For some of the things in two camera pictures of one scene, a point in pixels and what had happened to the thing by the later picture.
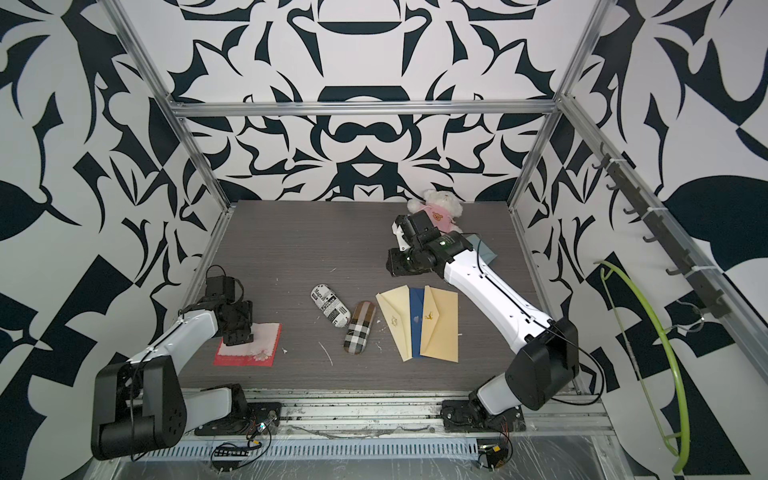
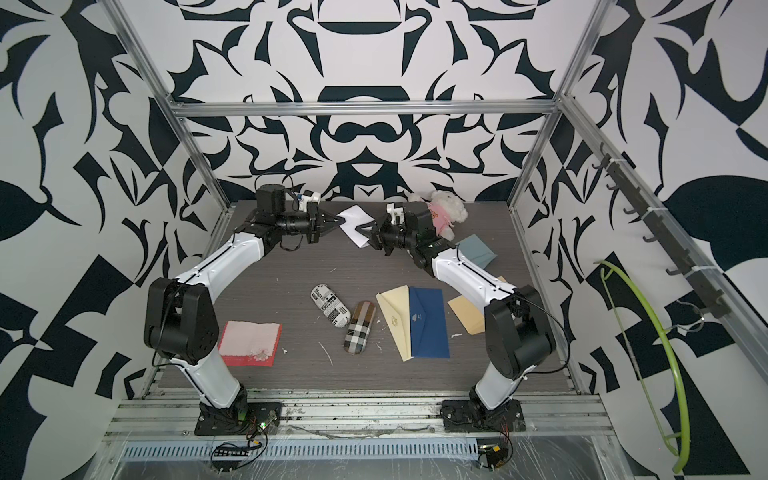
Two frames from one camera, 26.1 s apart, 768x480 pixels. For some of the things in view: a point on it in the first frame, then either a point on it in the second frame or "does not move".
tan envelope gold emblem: [440, 324] → [469, 315]
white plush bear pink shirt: [442, 207] does not move
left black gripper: [246, 334] → [317, 222]
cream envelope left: [395, 305] does not move
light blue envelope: [484, 251] does not move
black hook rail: [707, 294] does not move
